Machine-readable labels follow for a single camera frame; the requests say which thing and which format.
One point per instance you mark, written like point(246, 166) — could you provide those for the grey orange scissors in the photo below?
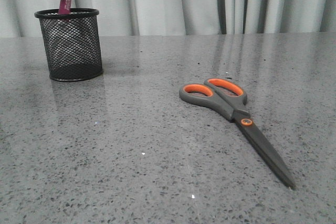
point(229, 100)

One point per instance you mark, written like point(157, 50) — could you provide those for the black mesh pen cup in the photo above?
point(71, 44)

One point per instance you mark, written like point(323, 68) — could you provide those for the grey curtain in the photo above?
point(207, 17)

